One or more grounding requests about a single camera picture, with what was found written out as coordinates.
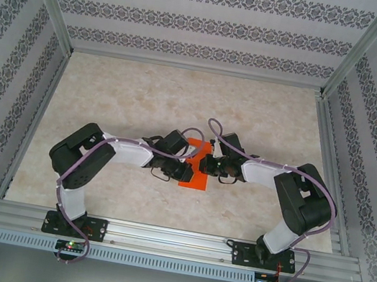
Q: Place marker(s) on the aluminium back rail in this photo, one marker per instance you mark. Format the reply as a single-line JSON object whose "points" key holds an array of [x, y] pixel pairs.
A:
{"points": [[194, 68]]}

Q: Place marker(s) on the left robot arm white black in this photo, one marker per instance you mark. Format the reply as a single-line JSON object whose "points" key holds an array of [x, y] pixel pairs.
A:
{"points": [[128, 152]]}

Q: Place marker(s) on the orange paper sheet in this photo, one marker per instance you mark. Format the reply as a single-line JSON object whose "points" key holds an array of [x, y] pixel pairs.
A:
{"points": [[199, 183]]}

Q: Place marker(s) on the aluminium side rail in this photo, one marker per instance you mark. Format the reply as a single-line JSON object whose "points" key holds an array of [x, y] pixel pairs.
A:
{"points": [[49, 91], [328, 136]]}

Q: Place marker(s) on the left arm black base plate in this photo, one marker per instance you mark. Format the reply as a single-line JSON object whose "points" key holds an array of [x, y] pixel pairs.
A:
{"points": [[100, 229]]}

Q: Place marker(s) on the wide aluminium base rail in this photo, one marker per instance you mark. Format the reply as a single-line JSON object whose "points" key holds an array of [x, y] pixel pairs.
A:
{"points": [[170, 242]]}

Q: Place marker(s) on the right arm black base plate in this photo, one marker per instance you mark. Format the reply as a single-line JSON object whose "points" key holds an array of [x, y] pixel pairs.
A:
{"points": [[239, 254]]}

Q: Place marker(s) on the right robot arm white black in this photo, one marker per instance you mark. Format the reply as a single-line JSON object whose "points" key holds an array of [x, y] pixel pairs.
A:
{"points": [[259, 173]]}

